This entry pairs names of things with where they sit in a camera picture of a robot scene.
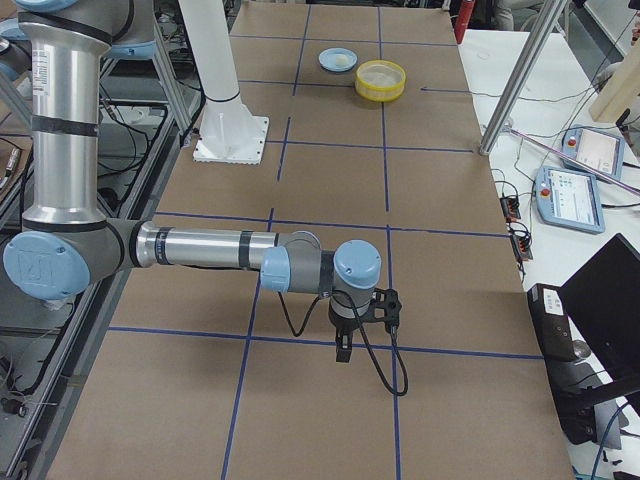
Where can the metal reacher rod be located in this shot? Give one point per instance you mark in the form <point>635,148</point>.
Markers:
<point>573,162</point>

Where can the orange black adapter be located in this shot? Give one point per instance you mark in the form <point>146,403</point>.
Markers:
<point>521,239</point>
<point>510,203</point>

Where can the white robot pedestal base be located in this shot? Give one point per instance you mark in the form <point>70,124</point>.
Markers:
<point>228,132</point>

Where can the blue teach pendant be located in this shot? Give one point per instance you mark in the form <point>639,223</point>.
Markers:
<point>595,148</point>
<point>569,199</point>

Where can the near blue teach pendant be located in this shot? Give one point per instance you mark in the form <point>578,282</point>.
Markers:
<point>569,199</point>

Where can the red cylinder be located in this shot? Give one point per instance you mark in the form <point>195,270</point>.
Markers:
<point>463,18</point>

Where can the aluminium frame post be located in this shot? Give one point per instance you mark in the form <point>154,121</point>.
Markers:
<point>525,63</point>

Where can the near orange black adapter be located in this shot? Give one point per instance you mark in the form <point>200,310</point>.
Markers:
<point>521,239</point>

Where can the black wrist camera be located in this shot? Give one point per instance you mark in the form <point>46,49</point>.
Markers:
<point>386,309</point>

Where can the white steamed bun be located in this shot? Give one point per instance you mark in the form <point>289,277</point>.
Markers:
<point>341,60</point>

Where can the light blue plate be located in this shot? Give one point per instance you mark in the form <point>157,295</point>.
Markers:
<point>326,59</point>

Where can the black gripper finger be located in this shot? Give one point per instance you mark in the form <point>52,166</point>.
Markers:
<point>343,340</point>

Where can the yellow bamboo steamer basket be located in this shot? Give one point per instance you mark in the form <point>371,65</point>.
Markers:
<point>380,81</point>

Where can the far orange black adapter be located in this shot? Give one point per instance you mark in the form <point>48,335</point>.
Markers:
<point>510,203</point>

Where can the far blue teach pendant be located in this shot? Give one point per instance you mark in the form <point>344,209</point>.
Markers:
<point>595,148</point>

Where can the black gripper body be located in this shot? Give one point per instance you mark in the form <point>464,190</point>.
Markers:
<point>343,323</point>

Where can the wooden plank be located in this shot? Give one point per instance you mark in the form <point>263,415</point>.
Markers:
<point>620,90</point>

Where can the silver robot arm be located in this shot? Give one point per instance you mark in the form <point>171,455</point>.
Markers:
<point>67,243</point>

